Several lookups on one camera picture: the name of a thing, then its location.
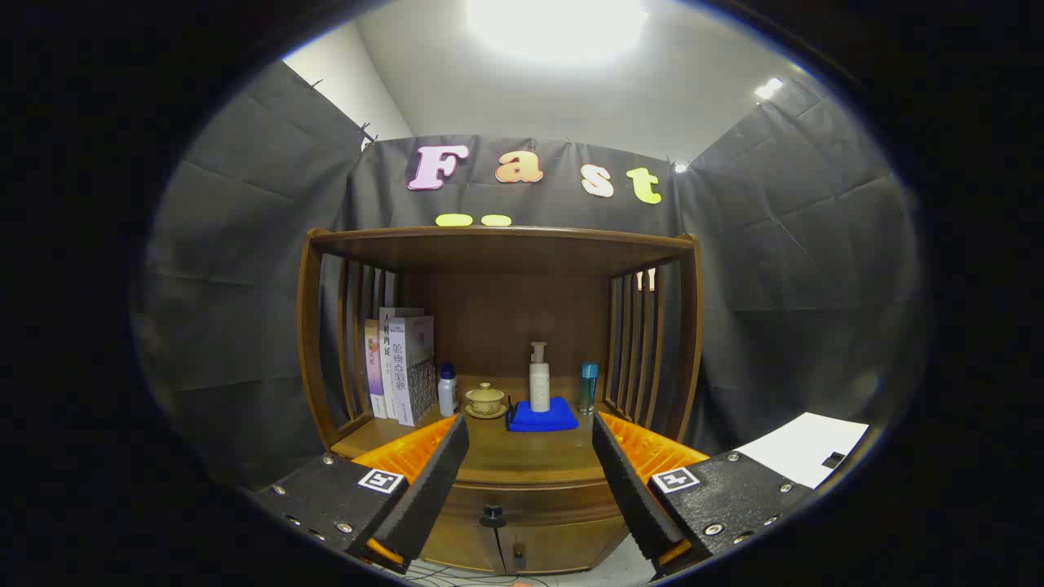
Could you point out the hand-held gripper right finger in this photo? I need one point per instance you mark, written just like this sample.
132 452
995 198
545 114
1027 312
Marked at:
632 489

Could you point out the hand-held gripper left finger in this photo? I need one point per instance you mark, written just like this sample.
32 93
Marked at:
424 489

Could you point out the black drawer knob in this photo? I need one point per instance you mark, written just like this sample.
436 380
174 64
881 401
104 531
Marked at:
492 515

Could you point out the wooden countertop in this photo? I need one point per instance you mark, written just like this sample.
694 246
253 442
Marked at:
522 456

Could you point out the white side cabinet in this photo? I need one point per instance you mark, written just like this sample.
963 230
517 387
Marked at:
803 448

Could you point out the brown wooden cabinet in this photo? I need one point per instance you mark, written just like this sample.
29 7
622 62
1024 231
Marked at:
506 318

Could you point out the white bottle with blue cap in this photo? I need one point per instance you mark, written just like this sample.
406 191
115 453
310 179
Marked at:
448 395

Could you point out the yellow lidded teacup with saucer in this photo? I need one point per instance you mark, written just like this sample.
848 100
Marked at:
485 399

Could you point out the clear bottle with teal cap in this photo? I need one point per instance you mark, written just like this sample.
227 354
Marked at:
588 387

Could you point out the blue folded cloth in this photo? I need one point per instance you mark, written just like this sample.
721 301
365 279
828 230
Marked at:
542 420

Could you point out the pink and purple book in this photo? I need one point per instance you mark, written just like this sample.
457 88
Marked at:
373 367

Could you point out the white pump bottle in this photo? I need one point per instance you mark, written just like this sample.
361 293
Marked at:
539 387

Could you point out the thin white book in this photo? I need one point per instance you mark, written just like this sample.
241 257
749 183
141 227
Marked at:
386 342

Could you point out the small ceiling spotlight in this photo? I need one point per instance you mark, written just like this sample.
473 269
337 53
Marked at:
767 88

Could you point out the large ceiling lamp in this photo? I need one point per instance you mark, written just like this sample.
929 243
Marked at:
555 24

